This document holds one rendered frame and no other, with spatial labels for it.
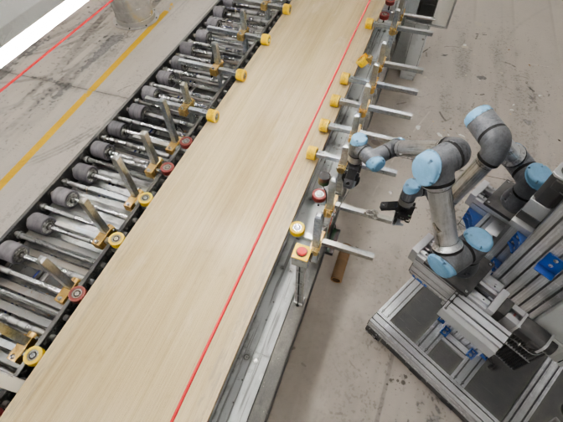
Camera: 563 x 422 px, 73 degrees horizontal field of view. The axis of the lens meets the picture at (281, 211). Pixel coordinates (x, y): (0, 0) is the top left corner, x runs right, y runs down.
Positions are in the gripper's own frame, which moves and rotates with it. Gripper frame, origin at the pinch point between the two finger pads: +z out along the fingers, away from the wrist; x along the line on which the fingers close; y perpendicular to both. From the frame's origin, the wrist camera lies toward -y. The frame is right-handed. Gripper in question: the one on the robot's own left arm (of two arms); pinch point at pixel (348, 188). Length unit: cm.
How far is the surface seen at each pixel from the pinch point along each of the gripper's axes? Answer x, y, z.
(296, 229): 19.7, -26.8, 10.3
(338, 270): -4, 0, 93
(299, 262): 7, -59, -19
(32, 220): 159, -68, 15
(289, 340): 6, -76, 31
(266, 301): 25, -59, 39
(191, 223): 73, -42, 11
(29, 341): 114, -121, 15
